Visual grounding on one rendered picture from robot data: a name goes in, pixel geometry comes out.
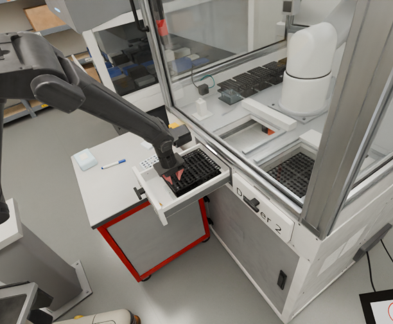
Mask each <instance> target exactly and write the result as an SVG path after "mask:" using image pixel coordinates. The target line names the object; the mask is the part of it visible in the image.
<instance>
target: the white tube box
mask: <svg viewBox="0 0 393 324"><path fill-rule="evenodd" d="M152 158H154V160H153V161H152ZM149 159H151V162H149ZM157 162H159V160H158V157H157V154H155V155H153V156H151V157H149V158H148V159H146V160H144V161H142V162H140V163H139V165H140V167H141V169H142V170H146V166H148V168H150V167H152V166H153V165H152V163H157Z"/></svg>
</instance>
